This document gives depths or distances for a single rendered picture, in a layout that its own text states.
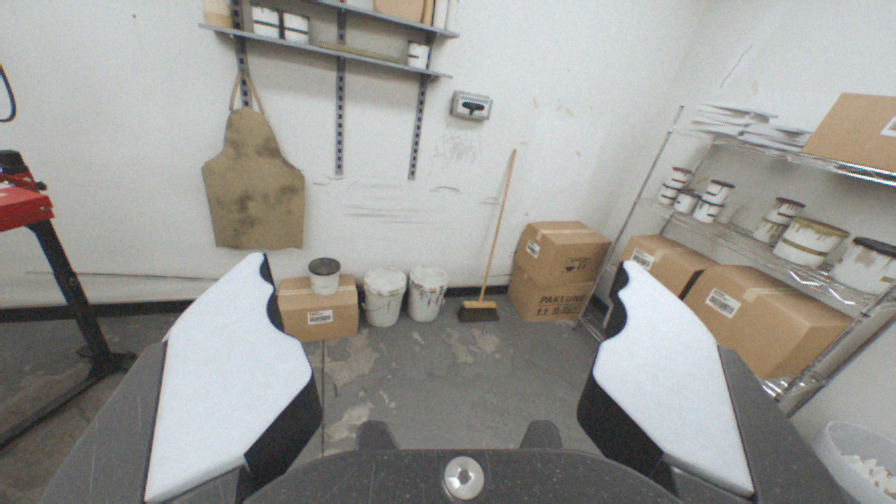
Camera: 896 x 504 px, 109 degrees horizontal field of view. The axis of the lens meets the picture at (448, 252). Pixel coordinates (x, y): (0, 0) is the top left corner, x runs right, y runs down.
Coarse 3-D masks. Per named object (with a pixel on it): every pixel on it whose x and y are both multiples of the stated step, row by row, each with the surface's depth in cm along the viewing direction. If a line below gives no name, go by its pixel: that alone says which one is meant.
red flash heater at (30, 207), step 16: (0, 176) 122; (0, 192) 113; (16, 192) 115; (32, 192) 116; (0, 208) 106; (16, 208) 110; (32, 208) 114; (48, 208) 118; (0, 224) 107; (16, 224) 111
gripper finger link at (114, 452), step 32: (160, 352) 7; (128, 384) 6; (160, 384) 6; (96, 416) 6; (128, 416) 6; (96, 448) 5; (128, 448) 5; (64, 480) 5; (96, 480) 5; (128, 480) 5; (224, 480) 5
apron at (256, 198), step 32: (256, 96) 170; (256, 128) 177; (224, 160) 179; (256, 160) 184; (224, 192) 186; (256, 192) 194; (288, 192) 200; (224, 224) 196; (256, 224) 203; (288, 224) 210
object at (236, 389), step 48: (240, 288) 9; (192, 336) 8; (240, 336) 8; (288, 336) 8; (192, 384) 6; (240, 384) 6; (288, 384) 6; (192, 432) 6; (240, 432) 6; (288, 432) 6; (192, 480) 5
